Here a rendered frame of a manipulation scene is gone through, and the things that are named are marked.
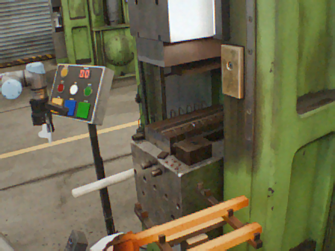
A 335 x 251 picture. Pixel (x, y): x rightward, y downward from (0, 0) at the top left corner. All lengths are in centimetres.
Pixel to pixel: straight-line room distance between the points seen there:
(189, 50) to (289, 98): 43
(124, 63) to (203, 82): 456
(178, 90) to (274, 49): 71
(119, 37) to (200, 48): 485
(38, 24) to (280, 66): 838
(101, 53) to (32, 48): 335
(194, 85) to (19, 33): 769
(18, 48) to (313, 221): 831
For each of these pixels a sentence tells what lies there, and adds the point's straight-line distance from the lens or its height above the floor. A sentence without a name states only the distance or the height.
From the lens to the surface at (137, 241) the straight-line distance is 90.
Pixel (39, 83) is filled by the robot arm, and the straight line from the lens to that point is 155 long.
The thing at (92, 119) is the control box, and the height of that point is 97.
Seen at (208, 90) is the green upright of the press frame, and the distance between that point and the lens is 178.
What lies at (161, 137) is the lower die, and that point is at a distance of 143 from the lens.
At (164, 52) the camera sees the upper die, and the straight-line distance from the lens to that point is 127.
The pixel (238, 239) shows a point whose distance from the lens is 91.
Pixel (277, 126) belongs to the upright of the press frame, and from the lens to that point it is 113.
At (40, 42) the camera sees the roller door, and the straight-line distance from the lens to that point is 922.
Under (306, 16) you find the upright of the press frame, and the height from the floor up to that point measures 144.
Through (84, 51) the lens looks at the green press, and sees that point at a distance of 623.
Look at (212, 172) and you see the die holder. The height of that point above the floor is 86.
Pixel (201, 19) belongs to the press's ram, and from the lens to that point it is 129.
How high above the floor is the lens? 156
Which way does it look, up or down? 22 degrees down
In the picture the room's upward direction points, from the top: 4 degrees counter-clockwise
